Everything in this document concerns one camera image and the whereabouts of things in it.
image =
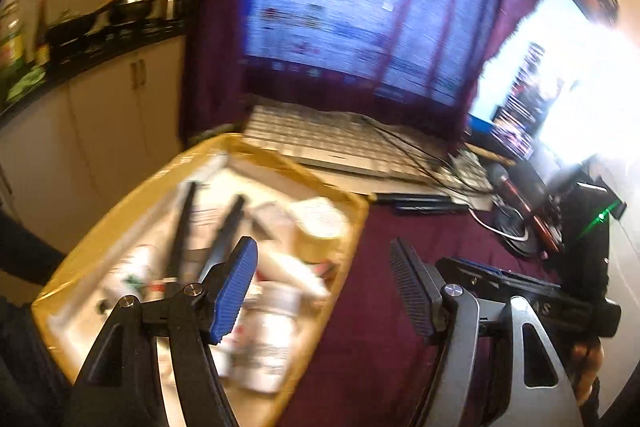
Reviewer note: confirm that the steel kettle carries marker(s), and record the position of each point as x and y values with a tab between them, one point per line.
172	9

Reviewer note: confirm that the black clothing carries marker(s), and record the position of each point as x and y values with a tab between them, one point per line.
25	252

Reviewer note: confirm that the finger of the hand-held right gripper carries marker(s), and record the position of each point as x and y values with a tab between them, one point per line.
480	282

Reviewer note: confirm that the green plastic bag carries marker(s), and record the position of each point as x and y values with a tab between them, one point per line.
27	84

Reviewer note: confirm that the jar with yellow label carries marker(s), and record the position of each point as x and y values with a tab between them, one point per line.
10	37

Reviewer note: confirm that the person's right hand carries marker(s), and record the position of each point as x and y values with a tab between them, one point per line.
585	367

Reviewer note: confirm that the long black bar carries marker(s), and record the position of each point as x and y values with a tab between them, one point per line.
430	208
410	197

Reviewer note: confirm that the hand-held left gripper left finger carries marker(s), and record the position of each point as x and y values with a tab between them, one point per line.
235	292

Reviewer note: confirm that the maroon towel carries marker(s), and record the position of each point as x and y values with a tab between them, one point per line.
370	307

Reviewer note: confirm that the black hair straightener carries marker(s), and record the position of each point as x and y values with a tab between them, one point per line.
182	232

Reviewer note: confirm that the purple fringed scarf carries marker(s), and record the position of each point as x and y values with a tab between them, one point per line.
215	32

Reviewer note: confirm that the white round container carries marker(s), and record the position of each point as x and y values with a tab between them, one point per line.
320	219

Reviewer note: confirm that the black wok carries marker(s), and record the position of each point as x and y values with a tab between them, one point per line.
70	29

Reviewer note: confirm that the red microphone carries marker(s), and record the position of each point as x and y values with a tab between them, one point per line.
502	179

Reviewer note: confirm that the curved computer monitor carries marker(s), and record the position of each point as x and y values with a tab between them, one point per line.
565	107

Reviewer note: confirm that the white keyboard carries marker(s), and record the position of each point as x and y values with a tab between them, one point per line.
325	142

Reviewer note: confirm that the black lamp stand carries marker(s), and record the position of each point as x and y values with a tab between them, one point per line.
510	239

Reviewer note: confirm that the yellow taped foam box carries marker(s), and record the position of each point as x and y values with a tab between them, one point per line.
100	237

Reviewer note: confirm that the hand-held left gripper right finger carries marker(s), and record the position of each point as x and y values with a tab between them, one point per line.
412	292

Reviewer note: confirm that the white pill bottle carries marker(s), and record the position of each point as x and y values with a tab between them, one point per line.
272	337

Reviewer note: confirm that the cream kitchen cabinet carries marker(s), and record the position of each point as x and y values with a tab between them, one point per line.
100	117

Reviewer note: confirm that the black kitchen counter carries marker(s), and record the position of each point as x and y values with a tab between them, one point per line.
75	67

